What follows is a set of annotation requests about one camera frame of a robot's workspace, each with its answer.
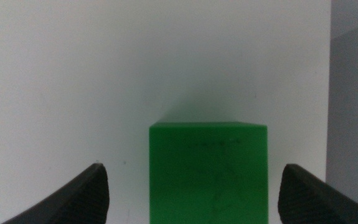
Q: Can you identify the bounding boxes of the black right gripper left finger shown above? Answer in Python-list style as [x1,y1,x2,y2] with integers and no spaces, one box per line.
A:
[1,162,110,224]

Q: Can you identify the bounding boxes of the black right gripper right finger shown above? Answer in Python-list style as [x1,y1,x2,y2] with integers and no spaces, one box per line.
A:
[277,164,358,224]

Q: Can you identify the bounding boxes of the green cube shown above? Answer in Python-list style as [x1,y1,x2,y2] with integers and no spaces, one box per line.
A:
[149,121,269,224]

